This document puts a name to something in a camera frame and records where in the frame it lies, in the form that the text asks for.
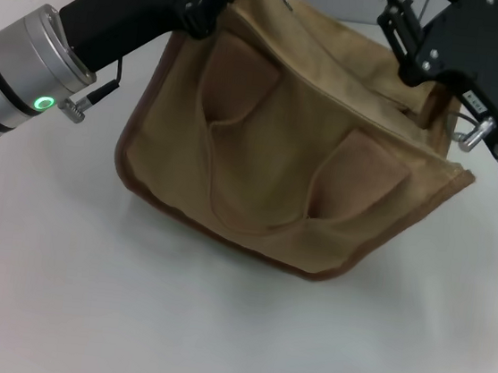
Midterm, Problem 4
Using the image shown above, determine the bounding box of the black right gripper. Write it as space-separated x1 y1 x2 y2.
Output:
352 0 498 147

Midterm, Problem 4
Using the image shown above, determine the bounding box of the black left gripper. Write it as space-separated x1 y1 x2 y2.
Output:
53 0 254 89

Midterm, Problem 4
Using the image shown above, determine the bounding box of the khaki canvas food bag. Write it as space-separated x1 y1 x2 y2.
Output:
103 0 497 302

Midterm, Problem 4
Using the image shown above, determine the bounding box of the silver knurled right wrist pin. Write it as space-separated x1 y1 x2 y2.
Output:
453 113 495 155

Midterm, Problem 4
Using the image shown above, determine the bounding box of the silver knurled wrist pin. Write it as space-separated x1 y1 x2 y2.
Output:
453 113 495 155
55 96 89 126

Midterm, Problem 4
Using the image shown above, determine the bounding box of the silver knurled left wrist pin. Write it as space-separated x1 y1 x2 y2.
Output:
55 96 89 126

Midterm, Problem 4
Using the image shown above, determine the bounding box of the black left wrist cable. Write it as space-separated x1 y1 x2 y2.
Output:
85 55 126 108

